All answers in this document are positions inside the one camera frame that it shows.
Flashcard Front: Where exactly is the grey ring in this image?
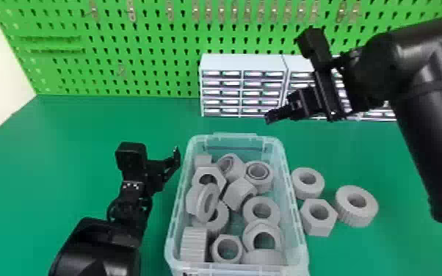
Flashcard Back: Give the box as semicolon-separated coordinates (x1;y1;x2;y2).
210;233;245;264
184;184;203;216
204;201;231;236
290;166;326;201
334;184;380;228
195;182;222;224
179;225;209;264
242;219;285;254
242;196;282;227
243;160;275;194

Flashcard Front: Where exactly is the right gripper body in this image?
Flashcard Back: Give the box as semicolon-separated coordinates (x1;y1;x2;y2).
286;69;347;123

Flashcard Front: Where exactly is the clear bin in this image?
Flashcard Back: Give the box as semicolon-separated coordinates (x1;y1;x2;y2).
164;132;311;276

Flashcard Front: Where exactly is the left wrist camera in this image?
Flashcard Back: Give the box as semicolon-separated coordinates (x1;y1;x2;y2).
114;141;148;173

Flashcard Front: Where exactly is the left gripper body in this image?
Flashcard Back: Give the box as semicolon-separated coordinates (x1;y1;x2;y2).
142;157;170;195

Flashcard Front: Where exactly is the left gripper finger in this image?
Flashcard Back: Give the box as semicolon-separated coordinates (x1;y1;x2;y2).
162;145;182;179

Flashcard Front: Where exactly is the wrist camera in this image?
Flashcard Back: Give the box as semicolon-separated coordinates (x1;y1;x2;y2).
114;141;148;173
294;26;338;74

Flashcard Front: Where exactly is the white drawer cabinet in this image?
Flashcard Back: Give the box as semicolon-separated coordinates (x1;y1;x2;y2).
198;52;289;118
281;54;398;123

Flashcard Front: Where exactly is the grey nut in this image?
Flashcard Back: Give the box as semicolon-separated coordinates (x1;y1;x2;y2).
190;166;228;192
221;176;259;212
215;152;247;184
299;197;338;238

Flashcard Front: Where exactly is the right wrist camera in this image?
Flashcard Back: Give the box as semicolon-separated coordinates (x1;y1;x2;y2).
294;26;338;74

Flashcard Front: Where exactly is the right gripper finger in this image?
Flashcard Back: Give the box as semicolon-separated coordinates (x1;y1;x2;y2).
264;104;296;126

